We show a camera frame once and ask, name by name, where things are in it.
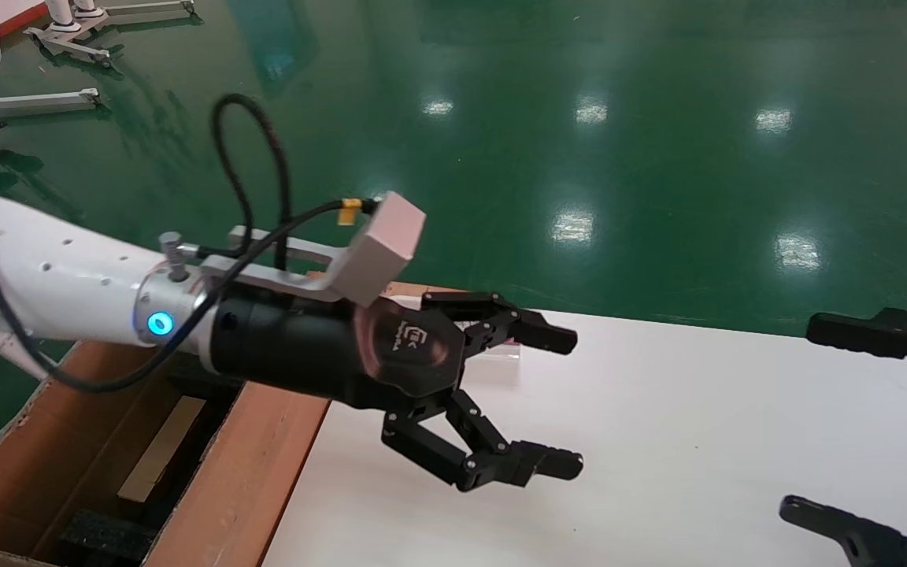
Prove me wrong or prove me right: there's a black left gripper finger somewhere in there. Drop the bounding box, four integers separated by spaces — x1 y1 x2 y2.
420 291 579 357
380 387 584 494

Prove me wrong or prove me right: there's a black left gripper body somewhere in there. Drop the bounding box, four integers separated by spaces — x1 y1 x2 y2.
205 295 472 416

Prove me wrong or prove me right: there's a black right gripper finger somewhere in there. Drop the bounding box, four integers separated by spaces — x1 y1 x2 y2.
778 497 907 567
805 307 907 392

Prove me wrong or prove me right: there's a large cardboard box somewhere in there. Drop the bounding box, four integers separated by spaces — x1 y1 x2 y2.
0 339 334 567

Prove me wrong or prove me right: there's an acrylic sign holder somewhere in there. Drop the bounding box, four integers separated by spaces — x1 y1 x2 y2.
465 343 522 366

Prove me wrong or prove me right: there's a black foam block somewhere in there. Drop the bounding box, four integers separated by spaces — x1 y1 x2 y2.
60 508 160 565

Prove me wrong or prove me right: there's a white pole with clamp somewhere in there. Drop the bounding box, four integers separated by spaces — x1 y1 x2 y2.
0 291 58 381

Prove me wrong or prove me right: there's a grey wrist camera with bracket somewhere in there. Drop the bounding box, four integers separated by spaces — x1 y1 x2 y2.
158 191 428 309

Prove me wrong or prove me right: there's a thick black cable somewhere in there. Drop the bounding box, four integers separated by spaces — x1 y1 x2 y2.
212 93 294 274

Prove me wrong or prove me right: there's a thin black yellow-tagged cable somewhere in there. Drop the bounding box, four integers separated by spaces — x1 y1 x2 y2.
0 187 379 393

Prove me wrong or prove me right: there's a white post stand base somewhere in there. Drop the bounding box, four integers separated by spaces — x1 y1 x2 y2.
23 0 113 69

